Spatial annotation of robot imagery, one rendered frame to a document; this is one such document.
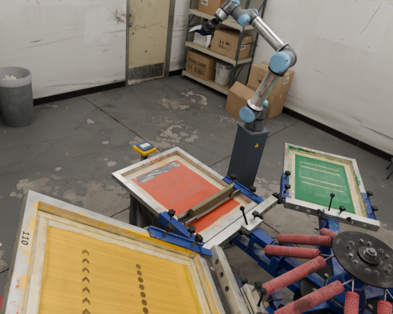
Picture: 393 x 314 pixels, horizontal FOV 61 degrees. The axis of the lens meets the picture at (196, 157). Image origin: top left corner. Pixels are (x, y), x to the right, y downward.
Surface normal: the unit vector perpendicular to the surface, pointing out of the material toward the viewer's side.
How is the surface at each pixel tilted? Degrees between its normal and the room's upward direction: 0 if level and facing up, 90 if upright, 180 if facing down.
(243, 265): 0
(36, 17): 90
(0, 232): 0
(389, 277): 0
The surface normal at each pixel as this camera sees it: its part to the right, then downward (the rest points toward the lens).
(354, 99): -0.69, 0.32
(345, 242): 0.14, -0.83
